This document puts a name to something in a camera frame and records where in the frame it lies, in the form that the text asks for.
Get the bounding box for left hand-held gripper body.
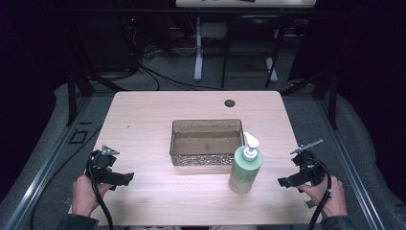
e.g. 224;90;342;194
84;145;121;186

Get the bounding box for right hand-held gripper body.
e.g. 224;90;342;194
289;138;327;188

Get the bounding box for green pump bottle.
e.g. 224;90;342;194
228;131;264;195

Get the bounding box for brown transparent plastic box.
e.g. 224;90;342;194
169;118;246;168

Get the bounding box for person's left hand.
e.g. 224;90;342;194
71;173;115;219

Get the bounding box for person's right hand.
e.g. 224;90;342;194
298;174;350;219

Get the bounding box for black metal stand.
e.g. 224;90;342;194
280;67;340;131
64;67;129;127

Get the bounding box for black chair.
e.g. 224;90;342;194
219;12;291;89

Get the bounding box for white desk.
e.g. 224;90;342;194
174;0;318;82

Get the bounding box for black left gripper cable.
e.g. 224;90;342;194
86;152;116;230

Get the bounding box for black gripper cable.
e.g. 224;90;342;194
303;155;333;230
86;152;116;230

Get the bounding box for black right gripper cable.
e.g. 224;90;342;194
303;155;333;230

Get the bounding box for aluminium floor rail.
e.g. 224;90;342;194
314;95;388;230
2;95;94;230

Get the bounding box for black floor cable bundle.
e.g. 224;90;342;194
136;61;224;93

